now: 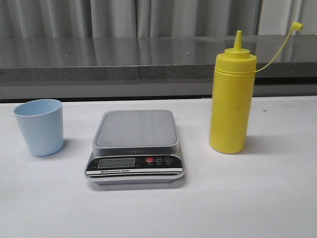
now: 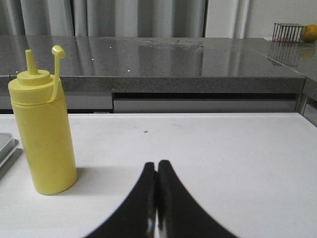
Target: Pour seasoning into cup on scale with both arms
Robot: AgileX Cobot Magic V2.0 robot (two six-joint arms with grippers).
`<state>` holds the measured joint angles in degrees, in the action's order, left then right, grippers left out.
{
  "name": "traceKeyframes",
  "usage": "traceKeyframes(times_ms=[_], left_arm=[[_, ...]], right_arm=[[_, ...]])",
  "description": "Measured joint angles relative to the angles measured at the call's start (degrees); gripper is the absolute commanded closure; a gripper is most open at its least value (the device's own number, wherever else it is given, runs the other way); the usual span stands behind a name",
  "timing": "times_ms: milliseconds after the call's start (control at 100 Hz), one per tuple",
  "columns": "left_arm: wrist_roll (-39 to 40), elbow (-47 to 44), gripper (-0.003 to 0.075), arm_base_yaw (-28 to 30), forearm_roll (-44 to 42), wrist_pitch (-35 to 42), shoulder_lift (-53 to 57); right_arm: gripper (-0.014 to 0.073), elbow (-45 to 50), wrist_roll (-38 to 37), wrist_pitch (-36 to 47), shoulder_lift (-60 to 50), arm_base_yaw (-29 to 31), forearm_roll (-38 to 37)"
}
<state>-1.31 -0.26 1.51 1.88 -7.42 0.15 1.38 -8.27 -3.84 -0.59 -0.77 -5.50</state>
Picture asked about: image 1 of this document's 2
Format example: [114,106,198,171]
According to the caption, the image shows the light blue plastic cup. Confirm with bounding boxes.
[14,99,64,156]

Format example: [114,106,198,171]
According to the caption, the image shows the grey curtain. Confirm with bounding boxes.
[0,0,262,39]

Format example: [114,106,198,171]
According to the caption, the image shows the grey stone counter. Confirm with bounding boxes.
[0,35,317,103]

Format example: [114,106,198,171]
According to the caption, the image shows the silver digital kitchen scale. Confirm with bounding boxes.
[85,110,185,185]

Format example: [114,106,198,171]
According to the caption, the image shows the yellow squeeze bottle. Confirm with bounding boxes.
[209,21,304,154]

